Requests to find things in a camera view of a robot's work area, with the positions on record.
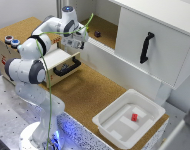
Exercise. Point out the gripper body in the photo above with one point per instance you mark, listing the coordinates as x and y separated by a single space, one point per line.
76 39

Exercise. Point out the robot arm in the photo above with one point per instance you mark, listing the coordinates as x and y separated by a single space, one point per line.
26 68

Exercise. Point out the purple block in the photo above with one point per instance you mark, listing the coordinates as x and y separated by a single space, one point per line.
97 33

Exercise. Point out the pink block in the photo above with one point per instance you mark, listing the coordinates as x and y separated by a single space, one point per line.
134 116

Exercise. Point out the wooden drawer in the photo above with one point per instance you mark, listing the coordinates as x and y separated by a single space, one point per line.
60 58

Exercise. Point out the wooden drawer box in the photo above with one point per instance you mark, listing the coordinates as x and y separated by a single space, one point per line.
20 28

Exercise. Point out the blue button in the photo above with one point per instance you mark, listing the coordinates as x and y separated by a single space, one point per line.
15 42

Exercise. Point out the white cabinet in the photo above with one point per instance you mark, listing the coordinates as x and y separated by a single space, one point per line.
128 78

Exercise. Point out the red button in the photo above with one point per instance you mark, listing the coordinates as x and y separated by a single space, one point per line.
8 39

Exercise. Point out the white sliding door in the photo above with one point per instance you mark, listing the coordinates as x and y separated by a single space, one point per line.
168 46

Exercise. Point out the white plastic box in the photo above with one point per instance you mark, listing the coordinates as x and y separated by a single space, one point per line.
128 125

